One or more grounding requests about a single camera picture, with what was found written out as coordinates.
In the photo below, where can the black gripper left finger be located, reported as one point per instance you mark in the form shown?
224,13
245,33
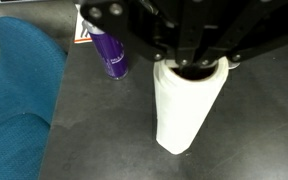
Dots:
190,30

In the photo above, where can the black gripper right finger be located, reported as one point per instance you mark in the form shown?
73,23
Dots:
242,16

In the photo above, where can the white paper towel roll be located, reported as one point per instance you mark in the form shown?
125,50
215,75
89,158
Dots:
182,105

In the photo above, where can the purple spray bottle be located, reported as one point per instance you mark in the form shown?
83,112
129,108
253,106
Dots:
110,50

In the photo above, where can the small card on counter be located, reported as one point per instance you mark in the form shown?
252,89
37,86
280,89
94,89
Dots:
81,32

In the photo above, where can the blue fabric chair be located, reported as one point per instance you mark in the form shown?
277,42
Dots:
31,70

